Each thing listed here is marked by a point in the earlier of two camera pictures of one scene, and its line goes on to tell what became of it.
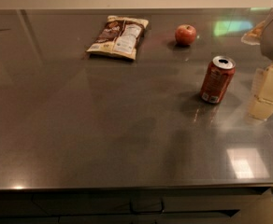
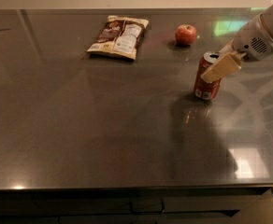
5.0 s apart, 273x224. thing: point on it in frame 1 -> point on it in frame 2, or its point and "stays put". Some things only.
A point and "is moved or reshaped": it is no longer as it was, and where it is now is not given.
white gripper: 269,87 -> 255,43
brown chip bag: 121,36 stays put
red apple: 185,35 stays put
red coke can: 217,77 is moved or reshaped
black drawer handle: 146,212 stays put
